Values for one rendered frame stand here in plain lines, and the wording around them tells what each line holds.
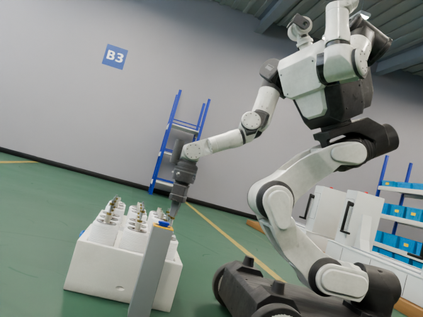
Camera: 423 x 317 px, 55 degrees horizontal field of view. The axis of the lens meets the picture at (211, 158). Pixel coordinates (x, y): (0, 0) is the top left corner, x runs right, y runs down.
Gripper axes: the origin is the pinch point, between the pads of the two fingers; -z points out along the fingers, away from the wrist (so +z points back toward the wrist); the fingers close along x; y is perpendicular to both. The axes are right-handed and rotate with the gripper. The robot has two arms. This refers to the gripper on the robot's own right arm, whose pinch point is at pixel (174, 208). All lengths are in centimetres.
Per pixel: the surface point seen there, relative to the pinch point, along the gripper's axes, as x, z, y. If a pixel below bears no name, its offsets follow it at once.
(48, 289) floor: -19, -37, 31
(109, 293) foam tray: -11.4, -34.5, 12.5
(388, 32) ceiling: 584, 364, -197
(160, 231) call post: -21.2, -6.8, -1.0
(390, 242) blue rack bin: 596, -4, -294
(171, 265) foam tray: -6.4, -19.8, -5.6
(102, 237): -10.7, -16.4, 21.1
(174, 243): -2.7, -12.5, -4.0
